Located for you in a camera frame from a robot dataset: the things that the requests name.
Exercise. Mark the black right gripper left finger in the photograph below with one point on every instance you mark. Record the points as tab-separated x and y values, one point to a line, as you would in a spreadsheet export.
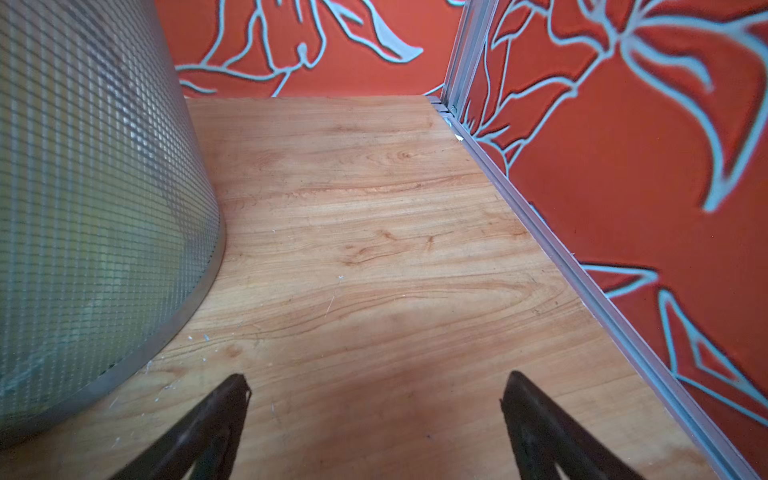
201	445

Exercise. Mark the silver mesh waste bin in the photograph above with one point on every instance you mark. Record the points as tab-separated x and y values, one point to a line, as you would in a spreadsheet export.
111	234

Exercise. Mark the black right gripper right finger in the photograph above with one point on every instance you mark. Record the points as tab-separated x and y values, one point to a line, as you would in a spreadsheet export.
550	444

